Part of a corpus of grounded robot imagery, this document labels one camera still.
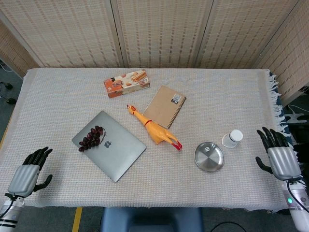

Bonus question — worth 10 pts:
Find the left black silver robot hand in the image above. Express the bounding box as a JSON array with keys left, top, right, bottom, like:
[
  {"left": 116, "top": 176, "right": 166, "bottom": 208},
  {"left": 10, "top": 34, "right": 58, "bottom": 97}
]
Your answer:
[{"left": 8, "top": 146, "right": 53, "bottom": 198}]

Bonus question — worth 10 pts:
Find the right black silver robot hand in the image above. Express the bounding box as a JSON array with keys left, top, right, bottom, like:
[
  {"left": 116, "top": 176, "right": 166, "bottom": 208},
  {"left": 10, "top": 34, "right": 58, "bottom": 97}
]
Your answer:
[{"left": 255, "top": 127, "right": 302, "bottom": 181}]

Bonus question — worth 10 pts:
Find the round steel dish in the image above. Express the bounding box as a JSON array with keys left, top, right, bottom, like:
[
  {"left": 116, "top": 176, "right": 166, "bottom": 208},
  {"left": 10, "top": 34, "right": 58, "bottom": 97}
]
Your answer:
[{"left": 194, "top": 142, "right": 225, "bottom": 173}]

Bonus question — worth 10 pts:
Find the yellow rubber chicken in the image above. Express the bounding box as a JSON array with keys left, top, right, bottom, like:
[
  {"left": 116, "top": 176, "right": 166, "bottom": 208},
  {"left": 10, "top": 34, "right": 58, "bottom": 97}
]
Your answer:
[{"left": 126, "top": 104, "right": 183, "bottom": 152}]

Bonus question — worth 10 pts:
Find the white metal stand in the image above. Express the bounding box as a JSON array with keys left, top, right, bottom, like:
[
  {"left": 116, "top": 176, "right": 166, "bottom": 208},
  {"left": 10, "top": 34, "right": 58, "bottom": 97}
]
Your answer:
[{"left": 284, "top": 104, "right": 307, "bottom": 124}]

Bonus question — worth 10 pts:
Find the dark blue under cloth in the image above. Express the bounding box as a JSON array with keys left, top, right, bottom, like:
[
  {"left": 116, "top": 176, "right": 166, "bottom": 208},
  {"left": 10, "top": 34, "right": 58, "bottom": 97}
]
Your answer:
[{"left": 267, "top": 70, "right": 299, "bottom": 145}]

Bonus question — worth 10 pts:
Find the dark red grape bunch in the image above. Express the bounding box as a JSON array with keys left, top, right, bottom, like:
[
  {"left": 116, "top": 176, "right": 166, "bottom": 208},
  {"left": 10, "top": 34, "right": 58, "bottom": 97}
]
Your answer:
[{"left": 78, "top": 125, "right": 109, "bottom": 153}]

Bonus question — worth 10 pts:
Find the black caster chair base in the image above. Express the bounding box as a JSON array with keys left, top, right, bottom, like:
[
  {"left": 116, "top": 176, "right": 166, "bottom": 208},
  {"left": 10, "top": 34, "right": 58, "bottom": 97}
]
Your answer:
[{"left": 0, "top": 81, "right": 17, "bottom": 105}]

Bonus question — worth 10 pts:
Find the white woven fringed tablecloth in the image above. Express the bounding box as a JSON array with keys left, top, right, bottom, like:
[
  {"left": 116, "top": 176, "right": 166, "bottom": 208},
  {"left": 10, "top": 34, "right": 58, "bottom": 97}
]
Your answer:
[{"left": 0, "top": 67, "right": 305, "bottom": 214}]

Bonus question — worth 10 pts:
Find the silver closed laptop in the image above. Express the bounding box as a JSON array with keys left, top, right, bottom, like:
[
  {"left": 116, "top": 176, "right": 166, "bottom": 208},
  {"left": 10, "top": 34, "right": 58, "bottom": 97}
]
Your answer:
[{"left": 71, "top": 110, "right": 147, "bottom": 183}]

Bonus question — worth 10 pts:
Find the woven bamboo screen panel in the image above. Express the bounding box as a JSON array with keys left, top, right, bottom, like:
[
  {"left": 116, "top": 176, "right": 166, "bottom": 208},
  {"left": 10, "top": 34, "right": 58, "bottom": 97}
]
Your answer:
[
  {"left": 195, "top": 0, "right": 302, "bottom": 70},
  {"left": 0, "top": 0, "right": 124, "bottom": 69},
  {"left": 253, "top": 0, "right": 309, "bottom": 107},
  {"left": 0, "top": 19, "right": 42, "bottom": 78},
  {"left": 111, "top": 0, "right": 215, "bottom": 70}
]

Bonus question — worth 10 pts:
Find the blue padded base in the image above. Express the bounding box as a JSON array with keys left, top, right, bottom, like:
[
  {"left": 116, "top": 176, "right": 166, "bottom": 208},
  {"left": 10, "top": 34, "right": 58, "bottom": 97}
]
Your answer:
[{"left": 100, "top": 207, "right": 203, "bottom": 232}]

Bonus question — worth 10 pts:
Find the brown spiral notebook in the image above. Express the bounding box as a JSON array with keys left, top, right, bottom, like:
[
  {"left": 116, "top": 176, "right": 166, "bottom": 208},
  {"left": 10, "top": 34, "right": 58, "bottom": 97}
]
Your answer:
[{"left": 142, "top": 85, "right": 187, "bottom": 130}]

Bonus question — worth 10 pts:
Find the orange cookie box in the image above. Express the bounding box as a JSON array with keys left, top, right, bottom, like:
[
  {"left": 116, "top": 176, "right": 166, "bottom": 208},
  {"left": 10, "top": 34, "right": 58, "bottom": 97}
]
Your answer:
[{"left": 103, "top": 69, "right": 151, "bottom": 99}]

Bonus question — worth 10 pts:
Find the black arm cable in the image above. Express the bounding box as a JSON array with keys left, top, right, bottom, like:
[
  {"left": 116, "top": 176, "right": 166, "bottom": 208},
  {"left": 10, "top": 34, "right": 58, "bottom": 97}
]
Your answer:
[{"left": 211, "top": 179, "right": 305, "bottom": 232}]

